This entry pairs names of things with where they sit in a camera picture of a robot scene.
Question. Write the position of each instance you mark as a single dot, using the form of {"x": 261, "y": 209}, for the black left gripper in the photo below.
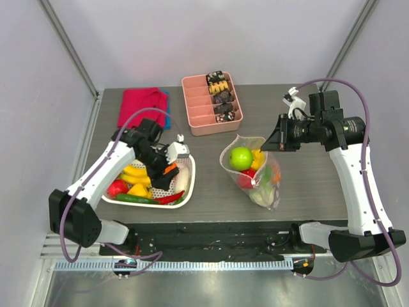
{"x": 158, "y": 180}

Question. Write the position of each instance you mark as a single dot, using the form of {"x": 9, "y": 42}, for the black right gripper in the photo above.
{"x": 284, "y": 132}

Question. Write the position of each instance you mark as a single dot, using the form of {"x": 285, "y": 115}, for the red toy chili pepper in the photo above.
{"x": 170, "y": 199}

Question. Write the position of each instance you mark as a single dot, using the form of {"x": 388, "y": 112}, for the clear zip top bag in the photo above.
{"x": 252, "y": 143}

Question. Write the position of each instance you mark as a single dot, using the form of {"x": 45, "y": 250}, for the green toy apple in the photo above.
{"x": 240, "y": 158}

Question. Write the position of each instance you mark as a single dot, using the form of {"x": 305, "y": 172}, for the red toy apple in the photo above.
{"x": 245, "y": 178}

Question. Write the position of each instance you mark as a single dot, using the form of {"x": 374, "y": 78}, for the green toy lettuce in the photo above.
{"x": 264, "y": 194}

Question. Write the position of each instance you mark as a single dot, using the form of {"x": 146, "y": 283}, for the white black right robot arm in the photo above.
{"x": 369, "y": 232}

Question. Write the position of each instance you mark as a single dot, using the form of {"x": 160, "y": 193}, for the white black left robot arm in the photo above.
{"x": 72, "y": 212}

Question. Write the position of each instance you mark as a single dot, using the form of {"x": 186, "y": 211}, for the small orange toy fruit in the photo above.
{"x": 172, "y": 166}

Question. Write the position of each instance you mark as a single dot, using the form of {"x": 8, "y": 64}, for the white toy radish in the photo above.
{"x": 182, "y": 180}

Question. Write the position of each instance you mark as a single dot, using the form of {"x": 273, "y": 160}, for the white perforated plastic basket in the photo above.
{"x": 157, "y": 193}

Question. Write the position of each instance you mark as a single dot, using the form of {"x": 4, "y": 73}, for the yellow toy banana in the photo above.
{"x": 133, "y": 175}

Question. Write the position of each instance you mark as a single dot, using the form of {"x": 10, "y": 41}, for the yellow toy bell pepper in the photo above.
{"x": 140, "y": 190}

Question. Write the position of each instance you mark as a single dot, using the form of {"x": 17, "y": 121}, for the green toy cucumber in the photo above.
{"x": 136, "y": 199}

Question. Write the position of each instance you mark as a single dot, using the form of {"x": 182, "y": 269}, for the red toy tomato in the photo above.
{"x": 117, "y": 187}

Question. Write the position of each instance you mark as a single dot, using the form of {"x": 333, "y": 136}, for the black pink dotted sock roll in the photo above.
{"x": 225, "y": 117}

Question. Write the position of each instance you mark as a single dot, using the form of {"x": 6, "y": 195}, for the blue folded cloth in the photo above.
{"x": 167, "y": 108}

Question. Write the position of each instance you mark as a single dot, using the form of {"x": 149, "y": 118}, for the black brown sock roll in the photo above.
{"x": 223, "y": 108}

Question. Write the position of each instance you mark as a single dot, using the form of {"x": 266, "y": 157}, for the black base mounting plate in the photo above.
{"x": 246, "y": 241}

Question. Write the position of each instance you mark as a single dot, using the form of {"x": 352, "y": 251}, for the dark brown sock roll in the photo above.
{"x": 223, "y": 97}

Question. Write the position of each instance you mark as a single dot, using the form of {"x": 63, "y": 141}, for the pink divided organizer tray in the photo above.
{"x": 199, "y": 106}

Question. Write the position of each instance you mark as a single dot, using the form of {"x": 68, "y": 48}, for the yellow black sock roll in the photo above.
{"x": 218, "y": 87}

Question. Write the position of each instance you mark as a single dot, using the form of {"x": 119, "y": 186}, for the magenta folded cloth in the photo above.
{"x": 135, "y": 99}

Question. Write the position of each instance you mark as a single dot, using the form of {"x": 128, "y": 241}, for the black patterned sock roll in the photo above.
{"x": 215, "y": 77}

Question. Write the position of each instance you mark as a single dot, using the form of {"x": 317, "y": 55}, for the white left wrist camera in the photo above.
{"x": 177, "y": 150}

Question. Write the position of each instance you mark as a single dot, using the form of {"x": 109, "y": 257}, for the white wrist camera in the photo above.
{"x": 177, "y": 150}
{"x": 296, "y": 105}

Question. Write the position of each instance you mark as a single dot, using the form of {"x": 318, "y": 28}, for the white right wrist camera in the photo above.
{"x": 296, "y": 105}

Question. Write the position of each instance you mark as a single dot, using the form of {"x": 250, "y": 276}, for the perforated metal cable tray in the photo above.
{"x": 122, "y": 265}

